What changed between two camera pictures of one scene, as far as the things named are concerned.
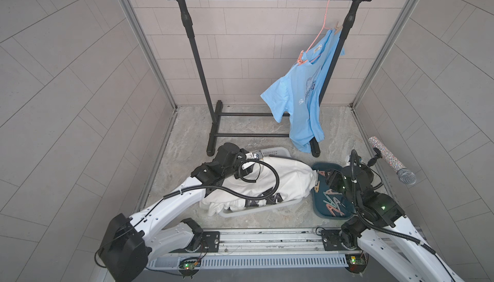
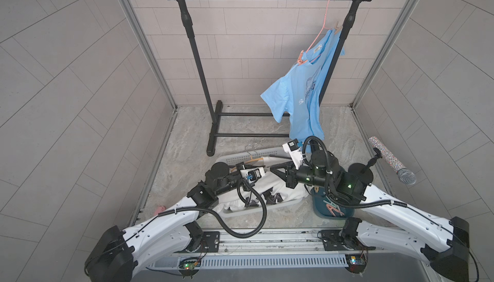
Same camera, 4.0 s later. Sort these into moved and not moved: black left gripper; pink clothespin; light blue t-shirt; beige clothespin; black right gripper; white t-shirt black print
Moved: black right gripper; black left gripper
Not moved: beige clothespin; white t-shirt black print; light blue t-shirt; pink clothespin
